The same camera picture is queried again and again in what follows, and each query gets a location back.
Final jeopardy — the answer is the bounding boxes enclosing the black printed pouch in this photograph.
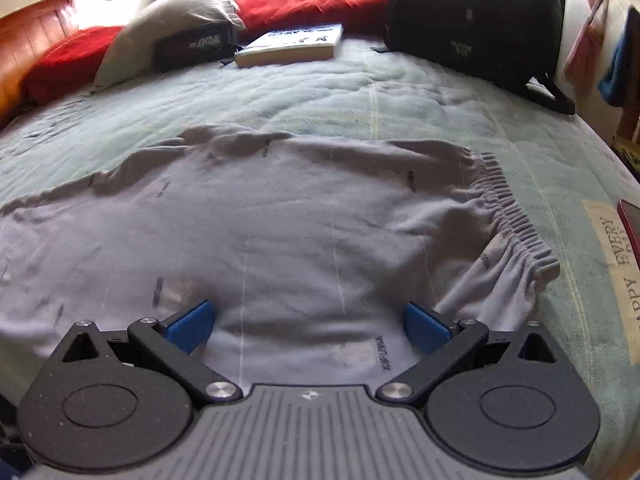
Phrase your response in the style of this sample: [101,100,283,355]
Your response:
[151,20,238,73]

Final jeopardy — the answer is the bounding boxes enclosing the grey pillow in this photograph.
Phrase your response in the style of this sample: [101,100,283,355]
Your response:
[92,0,252,92]

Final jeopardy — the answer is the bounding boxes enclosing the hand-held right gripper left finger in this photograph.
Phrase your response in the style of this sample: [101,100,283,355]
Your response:
[59,299,243,403]

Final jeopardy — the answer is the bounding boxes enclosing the dark red phone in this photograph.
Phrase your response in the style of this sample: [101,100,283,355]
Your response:
[616,199,640,261]

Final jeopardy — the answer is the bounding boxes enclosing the red pillow far side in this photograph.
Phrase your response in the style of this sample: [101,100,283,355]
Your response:
[235,0,393,36]

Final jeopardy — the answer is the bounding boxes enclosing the black and blue bag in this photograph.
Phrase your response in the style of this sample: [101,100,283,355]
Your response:
[597,7,640,108]

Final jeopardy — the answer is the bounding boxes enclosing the red pillow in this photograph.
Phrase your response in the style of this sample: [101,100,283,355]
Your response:
[22,25,123,106]
[235,0,393,36]

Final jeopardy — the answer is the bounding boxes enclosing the blue cover book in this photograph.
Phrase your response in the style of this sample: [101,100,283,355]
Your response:
[234,22,345,68]

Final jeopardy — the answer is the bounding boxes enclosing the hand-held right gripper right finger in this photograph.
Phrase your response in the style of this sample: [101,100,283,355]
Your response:
[376,301,557,405]

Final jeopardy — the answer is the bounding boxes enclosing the black backpack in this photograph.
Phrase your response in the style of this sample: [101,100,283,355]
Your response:
[371,0,576,116]

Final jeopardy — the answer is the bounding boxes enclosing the wooden headboard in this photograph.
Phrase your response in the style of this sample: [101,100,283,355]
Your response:
[0,0,76,128]

